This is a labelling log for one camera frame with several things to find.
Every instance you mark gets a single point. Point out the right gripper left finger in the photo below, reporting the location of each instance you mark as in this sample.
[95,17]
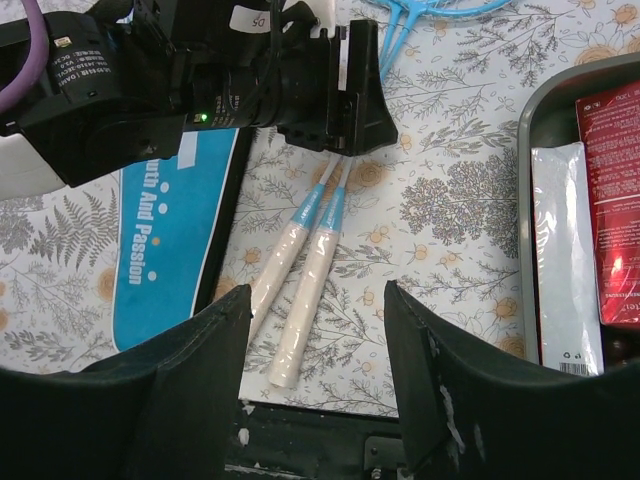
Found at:
[161,410]

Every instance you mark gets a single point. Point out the silver foil packet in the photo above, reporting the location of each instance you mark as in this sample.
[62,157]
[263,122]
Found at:
[568,311]

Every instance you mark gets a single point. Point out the metal tray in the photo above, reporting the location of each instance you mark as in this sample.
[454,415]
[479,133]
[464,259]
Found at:
[548,119]

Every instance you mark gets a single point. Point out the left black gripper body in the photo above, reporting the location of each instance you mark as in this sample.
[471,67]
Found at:
[286,65]

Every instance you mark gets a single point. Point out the blue sport racket cover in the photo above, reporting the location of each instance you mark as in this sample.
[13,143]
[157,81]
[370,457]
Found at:
[175,221]

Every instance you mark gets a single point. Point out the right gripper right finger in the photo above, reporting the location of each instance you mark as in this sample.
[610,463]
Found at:
[468,410]

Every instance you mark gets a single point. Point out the red snack packet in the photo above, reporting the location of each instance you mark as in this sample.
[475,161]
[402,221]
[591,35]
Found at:
[609,130]

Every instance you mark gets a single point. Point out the blue badminton racket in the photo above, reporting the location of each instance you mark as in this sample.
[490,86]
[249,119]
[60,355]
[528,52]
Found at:
[284,369]
[403,16]

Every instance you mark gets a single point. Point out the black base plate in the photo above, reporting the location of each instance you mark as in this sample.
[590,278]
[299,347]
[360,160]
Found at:
[283,442]

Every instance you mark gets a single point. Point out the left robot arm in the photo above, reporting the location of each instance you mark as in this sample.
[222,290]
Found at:
[84,94]

